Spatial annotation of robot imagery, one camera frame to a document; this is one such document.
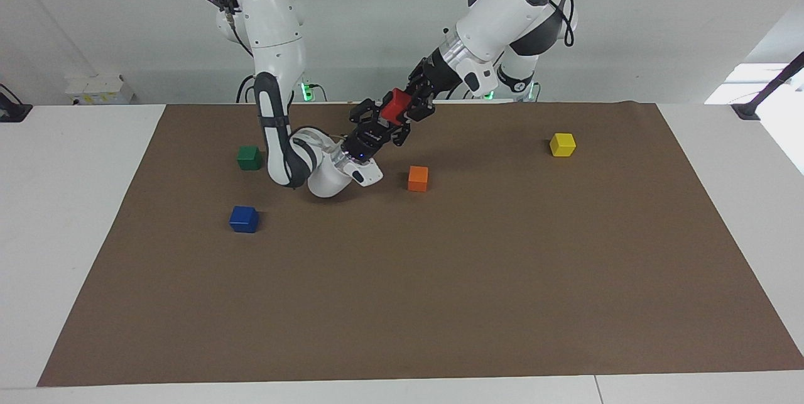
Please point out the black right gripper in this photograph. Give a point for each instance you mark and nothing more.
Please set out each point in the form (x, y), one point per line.
(370, 140)

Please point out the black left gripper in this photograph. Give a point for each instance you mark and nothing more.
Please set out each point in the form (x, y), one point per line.
(440, 74)

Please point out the red cube block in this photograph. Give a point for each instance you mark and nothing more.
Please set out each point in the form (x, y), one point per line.
(396, 107)

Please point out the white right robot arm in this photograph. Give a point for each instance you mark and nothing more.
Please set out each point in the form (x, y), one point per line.
(276, 46)

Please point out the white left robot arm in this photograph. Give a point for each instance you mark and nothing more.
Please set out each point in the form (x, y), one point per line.
(502, 8)

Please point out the orange cube block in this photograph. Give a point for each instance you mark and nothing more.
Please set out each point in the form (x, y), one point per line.
(418, 178)

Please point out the green cube block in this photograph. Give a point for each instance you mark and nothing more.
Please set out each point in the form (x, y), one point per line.
(249, 158)

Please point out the yellow cube block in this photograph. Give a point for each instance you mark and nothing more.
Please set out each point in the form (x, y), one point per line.
(562, 144)

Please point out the blue cube block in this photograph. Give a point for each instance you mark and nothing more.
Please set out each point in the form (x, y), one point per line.
(244, 219)

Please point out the brown table mat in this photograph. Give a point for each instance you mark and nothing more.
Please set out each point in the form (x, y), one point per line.
(402, 291)

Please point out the white box with labels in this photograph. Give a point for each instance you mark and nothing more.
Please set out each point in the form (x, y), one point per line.
(97, 90)

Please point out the black angled stand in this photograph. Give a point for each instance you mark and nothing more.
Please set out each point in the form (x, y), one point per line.
(769, 87)

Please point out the black table clamp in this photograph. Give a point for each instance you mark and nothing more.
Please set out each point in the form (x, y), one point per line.
(12, 112)

